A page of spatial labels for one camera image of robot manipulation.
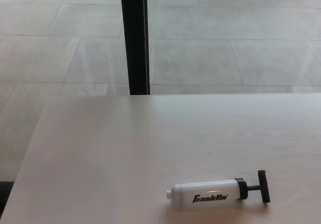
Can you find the white Franklin air pump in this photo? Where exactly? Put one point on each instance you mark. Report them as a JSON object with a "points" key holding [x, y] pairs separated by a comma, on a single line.
{"points": [[200, 191]]}

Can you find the black window frame post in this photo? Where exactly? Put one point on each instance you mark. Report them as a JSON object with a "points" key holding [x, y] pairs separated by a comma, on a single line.
{"points": [[134, 38]]}

